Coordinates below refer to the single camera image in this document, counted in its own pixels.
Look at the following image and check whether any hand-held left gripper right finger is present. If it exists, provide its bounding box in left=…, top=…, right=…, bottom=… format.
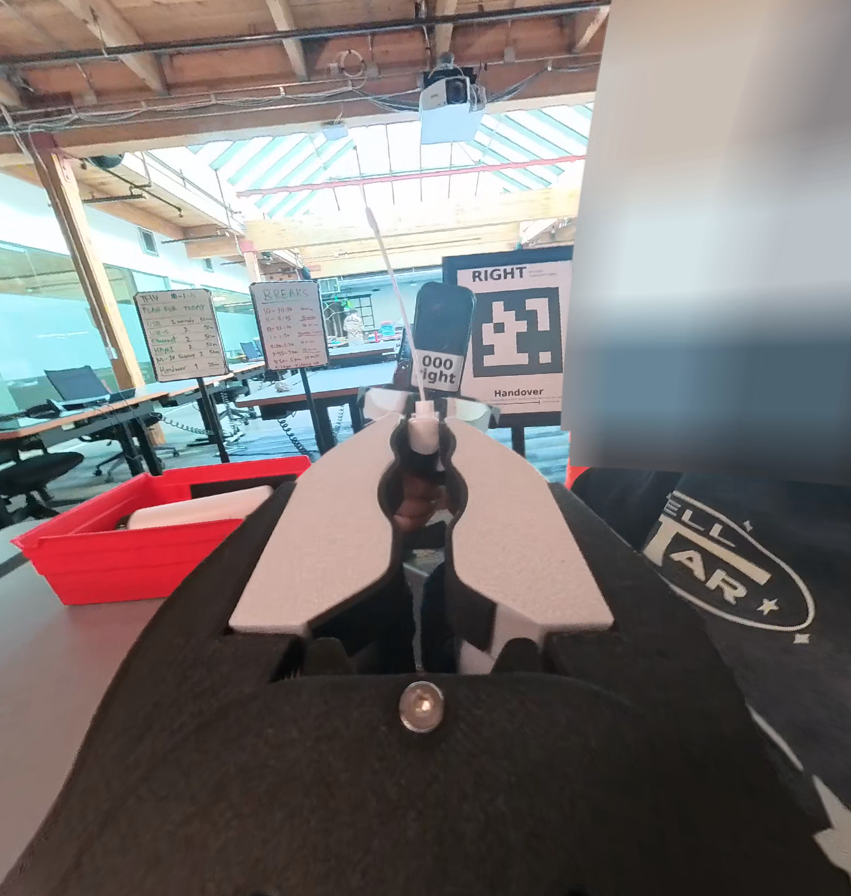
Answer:
left=446, top=417, right=615, bottom=674

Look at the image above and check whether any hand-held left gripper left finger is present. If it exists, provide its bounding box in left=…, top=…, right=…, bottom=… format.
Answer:
left=228, top=413, right=402, bottom=638

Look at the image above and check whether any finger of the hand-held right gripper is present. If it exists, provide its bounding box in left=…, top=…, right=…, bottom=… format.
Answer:
left=359, top=386, right=416, bottom=421
left=439, top=398, right=500, bottom=429

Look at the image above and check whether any thin white rod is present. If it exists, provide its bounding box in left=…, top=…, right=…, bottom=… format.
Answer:
left=363, top=203, right=444, bottom=673

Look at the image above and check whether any red plastic storage bin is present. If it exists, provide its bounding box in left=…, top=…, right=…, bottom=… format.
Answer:
left=10, top=455, right=313, bottom=606

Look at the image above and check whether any person's right hand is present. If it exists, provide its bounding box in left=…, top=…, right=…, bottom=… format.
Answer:
left=394, top=468, right=446, bottom=529

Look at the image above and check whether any black framed marker sign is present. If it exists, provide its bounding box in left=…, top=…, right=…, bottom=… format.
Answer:
left=441, top=245, right=575, bottom=456

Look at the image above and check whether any wooden office desk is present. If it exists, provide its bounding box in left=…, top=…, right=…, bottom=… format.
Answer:
left=235, top=381, right=398, bottom=454
left=0, top=371, right=258, bottom=529

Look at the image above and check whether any handwritten whiteboard sign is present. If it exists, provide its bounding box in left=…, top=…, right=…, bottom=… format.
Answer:
left=249, top=280, right=330, bottom=370
left=133, top=288, right=230, bottom=384

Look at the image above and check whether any white ceiling projector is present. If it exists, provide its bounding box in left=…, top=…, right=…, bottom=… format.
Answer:
left=419, top=66, right=487, bottom=146

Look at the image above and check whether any wooden support post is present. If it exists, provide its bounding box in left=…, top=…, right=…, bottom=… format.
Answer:
left=28, top=136, right=166, bottom=447

